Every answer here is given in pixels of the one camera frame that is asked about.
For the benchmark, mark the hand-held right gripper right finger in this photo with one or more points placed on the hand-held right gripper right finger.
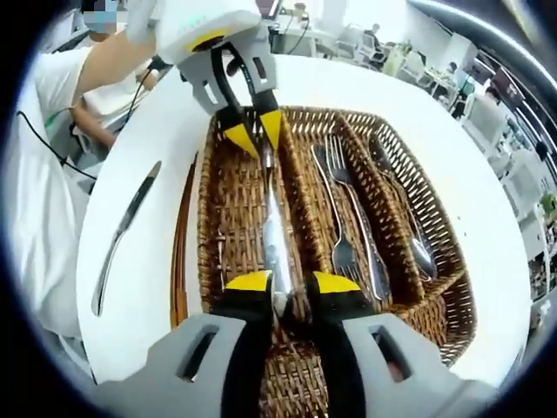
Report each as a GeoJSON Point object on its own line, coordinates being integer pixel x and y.
{"type": "Point", "coordinates": [344, 339]}

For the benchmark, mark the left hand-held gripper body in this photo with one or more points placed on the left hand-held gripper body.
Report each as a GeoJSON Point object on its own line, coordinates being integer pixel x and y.
{"type": "Point", "coordinates": [196, 22]}

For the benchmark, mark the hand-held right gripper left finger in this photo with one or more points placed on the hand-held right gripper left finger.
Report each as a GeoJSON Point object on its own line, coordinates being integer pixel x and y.
{"type": "Point", "coordinates": [243, 339]}

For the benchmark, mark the brown wicker storage slots basket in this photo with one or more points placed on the brown wicker storage slots basket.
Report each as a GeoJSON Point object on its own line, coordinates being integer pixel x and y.
{"type": "Point", "coordinates": [243, 209]}

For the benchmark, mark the steel knife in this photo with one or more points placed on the steel knife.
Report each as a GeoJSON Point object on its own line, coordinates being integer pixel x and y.
{"type": "Point", "coordinates": [130, 204]}
{"type": "Point", "coordinates": [278, 244]}

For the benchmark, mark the person in white shirt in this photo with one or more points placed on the person in white shirt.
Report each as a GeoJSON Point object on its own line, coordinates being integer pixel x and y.
{"type": "Point", "coordinates": [39, 217]}

